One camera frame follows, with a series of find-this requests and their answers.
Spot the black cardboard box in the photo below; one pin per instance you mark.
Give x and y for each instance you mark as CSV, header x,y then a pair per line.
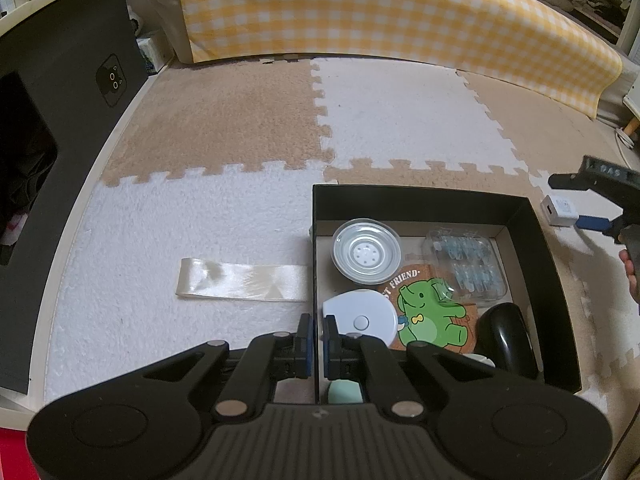
x,y
425,205

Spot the red plastic crate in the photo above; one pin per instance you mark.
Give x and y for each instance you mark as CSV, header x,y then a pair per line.
x,y
10,455

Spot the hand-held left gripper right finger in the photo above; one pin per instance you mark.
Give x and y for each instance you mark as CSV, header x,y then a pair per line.
x,y
327,355

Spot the foam puzzle floor mats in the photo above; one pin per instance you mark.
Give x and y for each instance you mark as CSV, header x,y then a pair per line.
x,y
200,110

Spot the yellow checked blanket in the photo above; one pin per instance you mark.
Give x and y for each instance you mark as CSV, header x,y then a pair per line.
x,y
375,10

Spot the white cabinet wooden legs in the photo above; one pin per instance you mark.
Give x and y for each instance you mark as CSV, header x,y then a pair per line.
x,y
634,102

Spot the clear blister pack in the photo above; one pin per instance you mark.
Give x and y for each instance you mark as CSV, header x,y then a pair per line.
x,y
465,265

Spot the green elephant coaster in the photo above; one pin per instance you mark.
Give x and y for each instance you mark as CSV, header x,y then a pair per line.
x,y
425,320

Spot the white round tape measure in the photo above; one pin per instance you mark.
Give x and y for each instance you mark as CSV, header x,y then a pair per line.
x,y
360,312

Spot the white charger plug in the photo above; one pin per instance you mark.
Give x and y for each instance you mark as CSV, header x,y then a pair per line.
x,y
560,209

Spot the person's right hand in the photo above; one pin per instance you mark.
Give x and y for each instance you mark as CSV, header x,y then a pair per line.
x,y
635,280

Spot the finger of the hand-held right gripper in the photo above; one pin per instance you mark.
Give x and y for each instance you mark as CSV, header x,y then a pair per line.
x,y
592,222
605,177

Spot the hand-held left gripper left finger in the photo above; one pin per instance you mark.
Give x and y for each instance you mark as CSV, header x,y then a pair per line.
x,y
310,355

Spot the mint green round case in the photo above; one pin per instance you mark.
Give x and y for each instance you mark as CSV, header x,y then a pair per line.
x,y
345,392

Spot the tissue box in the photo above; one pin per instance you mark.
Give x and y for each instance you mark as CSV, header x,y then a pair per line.
x,y
150,52

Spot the cream satin ribbon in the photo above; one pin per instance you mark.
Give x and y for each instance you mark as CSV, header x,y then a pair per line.
x,y
240,280

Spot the black oval case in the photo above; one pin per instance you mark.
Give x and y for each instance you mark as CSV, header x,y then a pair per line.
x,y
502,335

